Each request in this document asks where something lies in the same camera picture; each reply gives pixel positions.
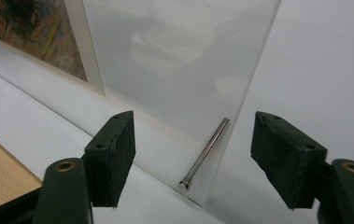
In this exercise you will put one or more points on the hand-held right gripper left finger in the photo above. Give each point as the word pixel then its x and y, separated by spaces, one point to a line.
pixel 110 161

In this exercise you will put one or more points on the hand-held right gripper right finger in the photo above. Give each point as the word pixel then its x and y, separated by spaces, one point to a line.
pixel 290 161

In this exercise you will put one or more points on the clear acrylic picture frame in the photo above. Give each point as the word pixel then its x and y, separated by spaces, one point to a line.
pixel 171 77

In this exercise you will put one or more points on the painting print with white border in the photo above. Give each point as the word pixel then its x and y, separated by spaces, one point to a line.
pixel 34 28

